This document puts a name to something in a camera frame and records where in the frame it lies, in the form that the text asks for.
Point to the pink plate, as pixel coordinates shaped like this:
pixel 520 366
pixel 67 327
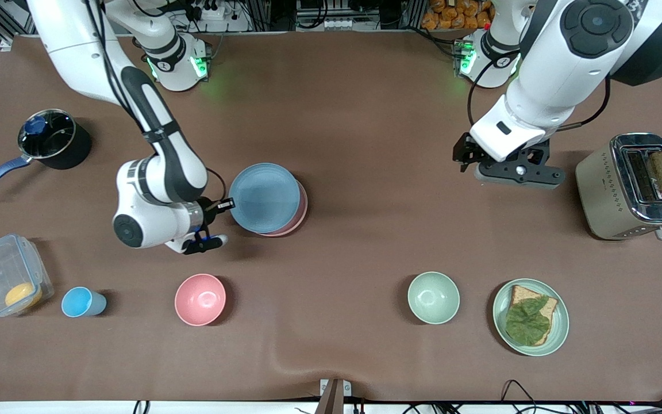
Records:
pixel 299 221

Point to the glass lid with blue knob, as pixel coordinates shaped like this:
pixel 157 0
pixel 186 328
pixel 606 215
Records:
pixel 49 135

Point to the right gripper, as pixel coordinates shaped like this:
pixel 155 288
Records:
pixel 208 208

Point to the silver toaster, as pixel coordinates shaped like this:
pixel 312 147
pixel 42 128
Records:
pixel 612 190

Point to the green lettuce leaf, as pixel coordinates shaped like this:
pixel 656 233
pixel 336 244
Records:
pixel 526 325

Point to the blue cup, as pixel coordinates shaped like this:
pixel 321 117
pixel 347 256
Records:
pixel 78 302

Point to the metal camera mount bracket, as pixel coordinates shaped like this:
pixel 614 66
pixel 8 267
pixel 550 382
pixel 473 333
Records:
pixel 335 394

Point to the orange round food piece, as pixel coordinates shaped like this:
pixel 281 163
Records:
pixel 22 295

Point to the blue plate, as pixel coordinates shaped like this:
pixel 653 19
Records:
pixel 263 198

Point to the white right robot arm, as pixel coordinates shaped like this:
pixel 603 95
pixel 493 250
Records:
pixel 158 172

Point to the green plate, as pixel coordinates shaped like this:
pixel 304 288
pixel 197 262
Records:
pixel 558 330

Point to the pink bowl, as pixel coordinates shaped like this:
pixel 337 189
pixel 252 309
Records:
pixel 199 299

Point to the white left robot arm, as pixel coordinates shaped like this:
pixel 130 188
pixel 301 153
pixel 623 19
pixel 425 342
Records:
pixel 561 69

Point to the brown bread slice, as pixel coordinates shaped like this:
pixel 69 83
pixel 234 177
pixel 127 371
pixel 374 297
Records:
pixel 520 295

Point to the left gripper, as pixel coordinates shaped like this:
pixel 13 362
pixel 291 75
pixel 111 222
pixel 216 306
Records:
pixel 465 150

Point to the bag of orange buns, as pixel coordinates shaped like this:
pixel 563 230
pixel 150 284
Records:
pixel 457 14

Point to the white power strip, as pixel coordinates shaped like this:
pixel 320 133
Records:
pixel 207 11

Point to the green bowl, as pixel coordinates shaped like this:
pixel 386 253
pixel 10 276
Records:
pixel 433 297

